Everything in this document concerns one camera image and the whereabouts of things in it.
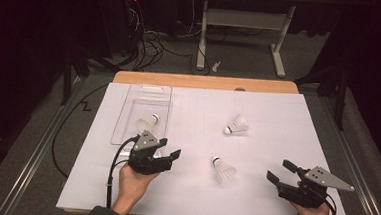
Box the white metal desk frame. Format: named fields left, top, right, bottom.
left=195, top=0, right=298, bottom=80

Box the black metal stand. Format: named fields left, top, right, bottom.
left=292, top=60, right=350, bottom=131
left=59, top=44, right=93, bottom=108

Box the metal floor rail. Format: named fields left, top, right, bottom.
left=0, top=72, right=88, bottom=215
left=311, top=94, right=381, bottom=215

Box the clear plastic box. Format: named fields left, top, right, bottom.
left=109, top=82, right=174, bottom=161

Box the white shuttlecock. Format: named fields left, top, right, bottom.
left=210, top=155, right=239, bottom=186
left=136, top=112, right=160, bottom=136
left=223, top=114, right=251, bottom=137

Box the person's left hand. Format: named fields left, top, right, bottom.
left=117, top=160, right=161, bottom=204

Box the long black floor cable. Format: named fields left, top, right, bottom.
left=49, top=79, right=111, bottom=181

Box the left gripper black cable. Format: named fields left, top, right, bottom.
left=104, top=134, right=141, bottom=211

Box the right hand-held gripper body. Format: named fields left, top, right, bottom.
left=276, top=163, right=357, bottom=212

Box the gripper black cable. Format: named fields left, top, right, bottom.
left=104, top=134, right=141, bottom=211
left=322, top=192, right=339, bottom=215

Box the tangle of floor cables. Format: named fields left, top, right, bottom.
left=124, top=0, right=216, bottom=77

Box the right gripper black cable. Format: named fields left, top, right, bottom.
left=322, top=192, right=339, bottom=215

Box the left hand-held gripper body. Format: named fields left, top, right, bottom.
left=127, top=129, right=176, bottom=178

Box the dark computer case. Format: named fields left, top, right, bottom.
left=94, top=0, right=143, bottom=60

